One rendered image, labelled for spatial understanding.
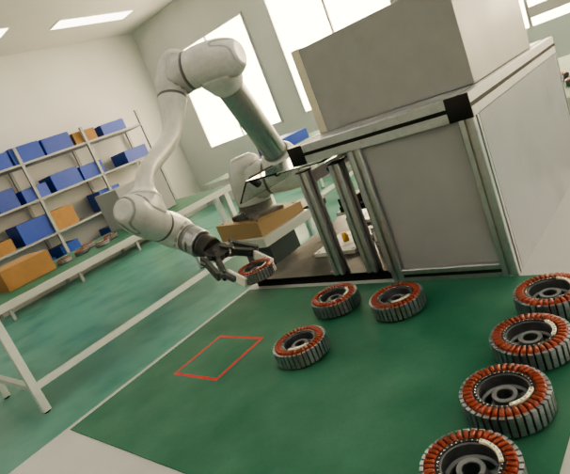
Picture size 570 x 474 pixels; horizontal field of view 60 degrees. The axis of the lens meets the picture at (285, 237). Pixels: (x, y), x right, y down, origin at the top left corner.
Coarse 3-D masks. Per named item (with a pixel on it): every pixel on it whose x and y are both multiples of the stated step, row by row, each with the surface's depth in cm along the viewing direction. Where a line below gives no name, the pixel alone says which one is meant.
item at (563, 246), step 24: (552, 216) 116; (552, 240) 105; (528, 264) 99; (552, 264) 95; (264, 288) 146; (96, 408) 113; (72, 432) 106; (48, 456) 100; (72, 456) 97; (96, 456) 93; (120, 456) 90
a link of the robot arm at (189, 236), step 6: (186, 228) 149; (192, 228) 149; (198, 228) 150; (186, 234) 148; (192, 234) 147; (198, 234) 147; (180, 240) 148; (186, 240) 147; (192, 240) 146; (180, 246) 149; (186, 246) 148; (192, 246) 147; (186, 252) 150; (192, 252) 148
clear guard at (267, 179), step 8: (288, 160) 142; (320, 160) 116; (272, 168) 138; (280, 168) 130; (288, 168) 124; (296, 168) 121; (256, 176) 135; (264, 176) 129; (272, 176) 145; (280, 176) 149; (288, 176) 154; (248, 184) 136; (256, 184) 139; (264, 184) 144; (272, 184) 148; (248, 192) 138; (256, 192) 142
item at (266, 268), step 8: (248, 264) 143; (256, 264) 143; (264, 264) 137; (272, 264) 138; (240, 272) 139; (248, 272) 136; (256, 272) 135; (264, 272) 135; (272, 272) 137; (248, 280) 135; (256, 280) 135
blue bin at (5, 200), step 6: (0, 192) 635; (6, 192) 640; (12, 192) 646; (0, 198) 634; (6, 198) 639; (12, 198) 645; (0, 204) 634; (6, 204) 639; (12, 204) 644; (18, 204) 650; (0, 210) 633; (6, 210) 638
